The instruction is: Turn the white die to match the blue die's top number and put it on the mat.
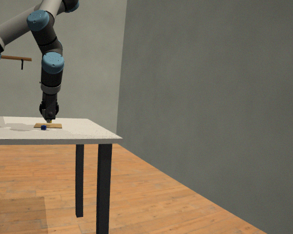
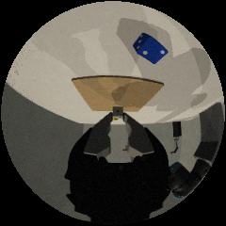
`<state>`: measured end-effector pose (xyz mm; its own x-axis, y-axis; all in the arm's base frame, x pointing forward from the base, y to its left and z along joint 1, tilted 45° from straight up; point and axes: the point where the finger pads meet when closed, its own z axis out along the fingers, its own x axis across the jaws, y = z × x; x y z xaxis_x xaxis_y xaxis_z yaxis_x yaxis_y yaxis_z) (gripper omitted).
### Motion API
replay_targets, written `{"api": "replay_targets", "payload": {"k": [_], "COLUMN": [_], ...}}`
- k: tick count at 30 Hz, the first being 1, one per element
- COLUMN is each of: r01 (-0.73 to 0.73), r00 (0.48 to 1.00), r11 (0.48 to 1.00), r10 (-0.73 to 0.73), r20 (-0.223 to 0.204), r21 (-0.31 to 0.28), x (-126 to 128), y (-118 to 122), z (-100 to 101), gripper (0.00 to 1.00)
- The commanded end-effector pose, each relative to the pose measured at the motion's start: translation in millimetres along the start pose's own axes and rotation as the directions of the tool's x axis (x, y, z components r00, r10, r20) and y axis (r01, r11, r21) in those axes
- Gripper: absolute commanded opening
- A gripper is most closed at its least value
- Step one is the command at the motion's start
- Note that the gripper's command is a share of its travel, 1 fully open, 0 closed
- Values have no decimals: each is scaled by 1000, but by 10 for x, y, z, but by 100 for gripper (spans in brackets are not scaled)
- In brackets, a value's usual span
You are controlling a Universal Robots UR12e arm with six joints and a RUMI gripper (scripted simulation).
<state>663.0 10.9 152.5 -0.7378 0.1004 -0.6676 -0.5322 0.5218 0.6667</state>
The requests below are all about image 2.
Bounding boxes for blue die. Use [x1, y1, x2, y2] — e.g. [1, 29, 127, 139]
[133, 33, 168, 64]

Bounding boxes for white die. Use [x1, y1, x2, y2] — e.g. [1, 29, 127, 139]
[112, 106, 123, 119]

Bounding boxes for tan flat mat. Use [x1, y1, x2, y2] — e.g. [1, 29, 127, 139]
[72, 75, 164, 112]

